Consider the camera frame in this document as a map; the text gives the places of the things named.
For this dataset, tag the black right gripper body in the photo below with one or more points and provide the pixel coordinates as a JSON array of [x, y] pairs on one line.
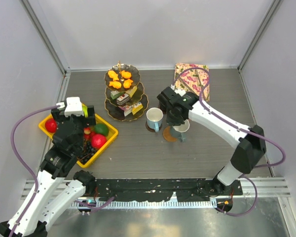
[[171, 119]]

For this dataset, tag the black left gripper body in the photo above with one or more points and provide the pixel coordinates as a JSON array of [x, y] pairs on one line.
[[81, 121]]

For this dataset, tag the grey mug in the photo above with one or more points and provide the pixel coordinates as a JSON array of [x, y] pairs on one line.
[[179, 131]]

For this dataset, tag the light blue mug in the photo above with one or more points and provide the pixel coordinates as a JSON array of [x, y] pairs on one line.
[[154, 118]]

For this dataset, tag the medium brown wooden coaster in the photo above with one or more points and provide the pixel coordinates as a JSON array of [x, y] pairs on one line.
[[167, 135]]

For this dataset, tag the floral rectangular tray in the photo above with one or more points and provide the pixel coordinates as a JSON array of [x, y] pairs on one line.
[[180, 68]]

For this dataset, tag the dark wooden coaster top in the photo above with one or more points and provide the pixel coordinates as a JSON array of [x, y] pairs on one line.
[[150, 129]]

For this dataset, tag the yellow triangle cake slice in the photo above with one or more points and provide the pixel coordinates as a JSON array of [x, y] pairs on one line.
[[136, 107]]

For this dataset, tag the cream cake slice with kiwi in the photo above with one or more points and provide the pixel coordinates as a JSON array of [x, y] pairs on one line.
[[132, 91]]

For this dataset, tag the chocolate cherry cake slice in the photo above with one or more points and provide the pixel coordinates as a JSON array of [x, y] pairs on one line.
[[121, 100]]

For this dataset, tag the orange fish pastry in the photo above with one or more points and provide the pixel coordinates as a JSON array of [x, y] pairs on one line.
[[113, 75], [127, 83], [126, 74], [115, 84]]

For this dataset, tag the black mug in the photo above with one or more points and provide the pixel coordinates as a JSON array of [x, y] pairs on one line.
[[162, 108]]

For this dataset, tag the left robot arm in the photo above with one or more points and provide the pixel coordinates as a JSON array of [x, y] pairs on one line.
[[38, 213]]

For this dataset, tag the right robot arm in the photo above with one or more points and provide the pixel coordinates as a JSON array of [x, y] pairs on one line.
[[248, 142]]

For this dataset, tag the red lychee strawberry bunch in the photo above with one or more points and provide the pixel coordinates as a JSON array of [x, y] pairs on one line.
[[88, 133]]

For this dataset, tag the green yellow pear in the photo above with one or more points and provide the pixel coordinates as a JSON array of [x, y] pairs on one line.
[[85, 110]]

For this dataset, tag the red apple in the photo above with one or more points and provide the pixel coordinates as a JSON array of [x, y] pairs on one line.
[[51, 125]]

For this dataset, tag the green lime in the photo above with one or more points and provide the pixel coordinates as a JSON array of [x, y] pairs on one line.
[[101, 128]]

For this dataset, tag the red pomegranate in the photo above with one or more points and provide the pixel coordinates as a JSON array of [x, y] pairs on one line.
[[98, 141]]

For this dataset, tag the dark blue grape bunch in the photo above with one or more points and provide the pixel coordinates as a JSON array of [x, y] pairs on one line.
[[88, 153]]

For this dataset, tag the yellow plastic fruit tray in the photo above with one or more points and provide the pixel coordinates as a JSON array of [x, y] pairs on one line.
[[112, 135]]

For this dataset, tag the green matcha cake slice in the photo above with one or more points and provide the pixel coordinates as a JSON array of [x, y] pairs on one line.
[[115, 94]]

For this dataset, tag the three-tier black gold stand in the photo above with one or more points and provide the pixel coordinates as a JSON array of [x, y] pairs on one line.
[[115, 111]]

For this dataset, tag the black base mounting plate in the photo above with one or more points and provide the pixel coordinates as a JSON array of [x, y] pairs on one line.
[[158, 190]]

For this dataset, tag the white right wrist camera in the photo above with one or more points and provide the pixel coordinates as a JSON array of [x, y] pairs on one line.
[[178, 91]]

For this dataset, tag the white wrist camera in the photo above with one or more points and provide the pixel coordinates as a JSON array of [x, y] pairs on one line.
[[71, 106], [178, 91]]

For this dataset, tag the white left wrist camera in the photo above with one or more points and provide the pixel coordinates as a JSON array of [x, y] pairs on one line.
[[71, 106]]

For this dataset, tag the white slotted cable duct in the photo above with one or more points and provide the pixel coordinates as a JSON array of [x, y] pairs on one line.
[[172, 203]]

